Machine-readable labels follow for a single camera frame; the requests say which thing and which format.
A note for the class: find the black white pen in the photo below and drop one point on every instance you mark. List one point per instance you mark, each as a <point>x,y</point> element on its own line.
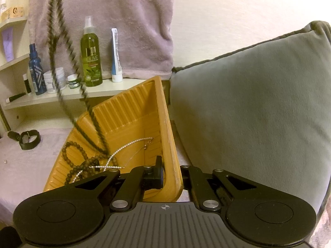
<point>15,97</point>

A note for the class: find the lilac towel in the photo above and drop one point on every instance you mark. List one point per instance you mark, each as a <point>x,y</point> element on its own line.
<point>134,31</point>

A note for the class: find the blue white tube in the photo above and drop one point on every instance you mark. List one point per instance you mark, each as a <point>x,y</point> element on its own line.
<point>116,64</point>

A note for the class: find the black wristwatch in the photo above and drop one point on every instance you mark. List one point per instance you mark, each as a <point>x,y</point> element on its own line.
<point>33,134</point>

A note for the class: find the dark blue spray bottle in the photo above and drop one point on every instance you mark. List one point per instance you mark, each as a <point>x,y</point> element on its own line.
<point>36,72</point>

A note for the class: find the small white green-label jar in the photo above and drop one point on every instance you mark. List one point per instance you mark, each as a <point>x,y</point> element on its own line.
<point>73,81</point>

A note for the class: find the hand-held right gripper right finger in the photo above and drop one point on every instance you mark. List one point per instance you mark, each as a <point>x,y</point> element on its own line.
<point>191,183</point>

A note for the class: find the wooden box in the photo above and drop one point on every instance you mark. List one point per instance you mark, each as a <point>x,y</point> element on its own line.
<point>14,12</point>

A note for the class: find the grey cushion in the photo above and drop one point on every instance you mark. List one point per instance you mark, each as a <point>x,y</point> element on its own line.
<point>245,103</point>

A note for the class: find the small black white bottle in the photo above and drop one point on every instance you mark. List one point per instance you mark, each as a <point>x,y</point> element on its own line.
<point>26,85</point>

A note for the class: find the white shelf unit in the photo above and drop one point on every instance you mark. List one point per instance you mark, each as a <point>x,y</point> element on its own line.
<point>108,87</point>

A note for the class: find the lilac bed blanket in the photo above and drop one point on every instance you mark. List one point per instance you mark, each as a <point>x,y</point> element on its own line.
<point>31,170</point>

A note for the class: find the purple tube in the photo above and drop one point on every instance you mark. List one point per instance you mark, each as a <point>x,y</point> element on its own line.
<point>7,44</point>

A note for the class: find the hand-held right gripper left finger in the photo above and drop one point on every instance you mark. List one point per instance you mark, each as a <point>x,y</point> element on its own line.
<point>158,175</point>

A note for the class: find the green spray bottle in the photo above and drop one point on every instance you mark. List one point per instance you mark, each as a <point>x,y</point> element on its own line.
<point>90,64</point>

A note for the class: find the yellow plastic tray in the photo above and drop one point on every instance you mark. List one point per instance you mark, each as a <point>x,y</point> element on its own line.
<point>124,118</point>

